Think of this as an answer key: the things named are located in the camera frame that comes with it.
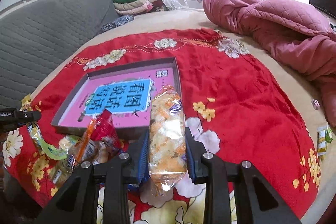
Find green yellow snack packet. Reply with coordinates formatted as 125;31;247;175
27;122;80;161

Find orange edged peanut bag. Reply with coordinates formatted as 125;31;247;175
67;119;109;168

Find red snack packet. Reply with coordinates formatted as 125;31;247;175
91;109;121;154

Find clear bag rice crackers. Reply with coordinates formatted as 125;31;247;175
148;85;187;195

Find grey quilted headboard cover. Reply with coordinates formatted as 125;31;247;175
1;0;118;108

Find red floral cloth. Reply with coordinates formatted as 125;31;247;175
3;29;321;223

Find small green yellow packet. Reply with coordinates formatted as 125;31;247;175
317;124;333;157

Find small pink candy wrapper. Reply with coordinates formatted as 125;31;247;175
311;99;321;110

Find grey box with pink book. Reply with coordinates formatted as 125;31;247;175
51;57;181;140

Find blue patterned pillow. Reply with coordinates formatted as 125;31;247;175
101;15;134;32

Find pink quilted blanket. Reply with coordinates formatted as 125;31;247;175
203;0;335;126

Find stack of folded clothes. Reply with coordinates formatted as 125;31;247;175
112;0;167;16

